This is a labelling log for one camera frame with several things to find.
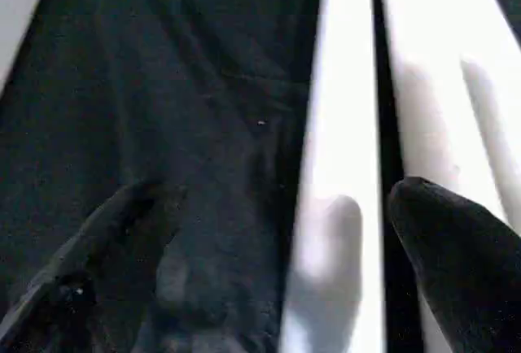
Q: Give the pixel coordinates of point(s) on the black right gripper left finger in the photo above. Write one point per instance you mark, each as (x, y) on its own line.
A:
(89, 280)

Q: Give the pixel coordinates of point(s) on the black work mat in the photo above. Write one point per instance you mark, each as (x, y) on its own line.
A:
(163, 84)

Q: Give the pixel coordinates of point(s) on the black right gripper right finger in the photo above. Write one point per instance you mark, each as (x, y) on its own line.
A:
(468, 280)

